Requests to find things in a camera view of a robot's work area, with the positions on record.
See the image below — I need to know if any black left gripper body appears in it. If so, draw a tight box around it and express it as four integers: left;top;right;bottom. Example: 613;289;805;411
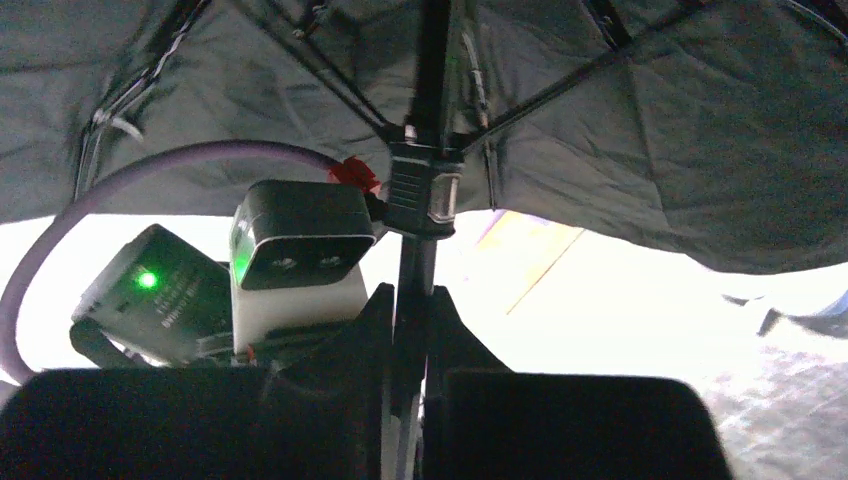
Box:
192;318;371;371

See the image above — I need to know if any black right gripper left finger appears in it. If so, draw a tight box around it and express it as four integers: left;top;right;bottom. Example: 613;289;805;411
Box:
1;284;395;479

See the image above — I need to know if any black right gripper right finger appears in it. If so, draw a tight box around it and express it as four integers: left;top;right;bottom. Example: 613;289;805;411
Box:
421;286;732;479

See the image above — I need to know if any lilac umbrella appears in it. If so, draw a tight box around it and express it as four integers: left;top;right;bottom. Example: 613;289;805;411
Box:
0;0;848;480

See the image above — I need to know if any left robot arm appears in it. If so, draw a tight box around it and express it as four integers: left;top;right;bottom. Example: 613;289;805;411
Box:
69;224;367;368

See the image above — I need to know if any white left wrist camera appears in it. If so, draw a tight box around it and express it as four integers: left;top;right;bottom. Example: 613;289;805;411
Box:
229;180;376;354

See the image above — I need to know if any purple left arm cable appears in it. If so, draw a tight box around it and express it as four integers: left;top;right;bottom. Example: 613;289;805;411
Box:
0;139;346;387

